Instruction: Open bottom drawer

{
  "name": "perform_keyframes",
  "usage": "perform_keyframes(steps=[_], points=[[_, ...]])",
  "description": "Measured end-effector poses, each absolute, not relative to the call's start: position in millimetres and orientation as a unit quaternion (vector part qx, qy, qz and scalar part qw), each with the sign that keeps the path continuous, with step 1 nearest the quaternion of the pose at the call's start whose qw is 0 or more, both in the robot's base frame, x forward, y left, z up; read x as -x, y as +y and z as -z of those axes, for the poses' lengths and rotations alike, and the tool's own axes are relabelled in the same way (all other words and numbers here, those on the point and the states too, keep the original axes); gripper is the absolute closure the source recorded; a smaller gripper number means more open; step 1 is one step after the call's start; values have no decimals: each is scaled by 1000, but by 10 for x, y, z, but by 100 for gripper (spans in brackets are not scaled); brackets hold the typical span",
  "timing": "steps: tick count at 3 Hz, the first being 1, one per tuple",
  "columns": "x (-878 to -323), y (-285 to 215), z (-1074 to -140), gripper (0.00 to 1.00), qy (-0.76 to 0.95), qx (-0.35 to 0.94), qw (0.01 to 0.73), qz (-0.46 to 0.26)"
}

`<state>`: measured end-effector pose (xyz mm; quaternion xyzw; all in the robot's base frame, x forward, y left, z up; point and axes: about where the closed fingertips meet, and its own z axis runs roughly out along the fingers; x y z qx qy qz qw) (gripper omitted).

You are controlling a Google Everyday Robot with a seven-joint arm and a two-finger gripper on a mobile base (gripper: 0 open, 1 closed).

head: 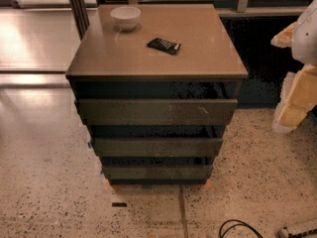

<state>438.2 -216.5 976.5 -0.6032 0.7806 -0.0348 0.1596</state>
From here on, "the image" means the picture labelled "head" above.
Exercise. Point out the white bowl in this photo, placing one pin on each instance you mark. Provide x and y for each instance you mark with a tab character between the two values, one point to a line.
126	18

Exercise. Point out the black rectangular case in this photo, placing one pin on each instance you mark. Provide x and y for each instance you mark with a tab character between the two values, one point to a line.
165	46

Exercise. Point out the grey power strip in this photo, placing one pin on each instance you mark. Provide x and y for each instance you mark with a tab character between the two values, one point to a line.
307	229

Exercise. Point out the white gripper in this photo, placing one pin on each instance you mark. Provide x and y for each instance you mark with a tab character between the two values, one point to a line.
306	42

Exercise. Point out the drawer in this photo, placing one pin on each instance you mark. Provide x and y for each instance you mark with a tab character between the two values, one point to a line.
178	172
156	111
156	147

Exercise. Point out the top drawer front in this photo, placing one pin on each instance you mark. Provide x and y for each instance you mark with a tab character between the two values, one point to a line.
156	111

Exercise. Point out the brown drawer cabinet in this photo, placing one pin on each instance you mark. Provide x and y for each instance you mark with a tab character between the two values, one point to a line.
110	64

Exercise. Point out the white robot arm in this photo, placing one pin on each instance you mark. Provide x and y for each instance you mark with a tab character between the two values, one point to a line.
304	41

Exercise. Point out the middle drawer front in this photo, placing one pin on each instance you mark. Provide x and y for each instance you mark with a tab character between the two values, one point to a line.
156	147

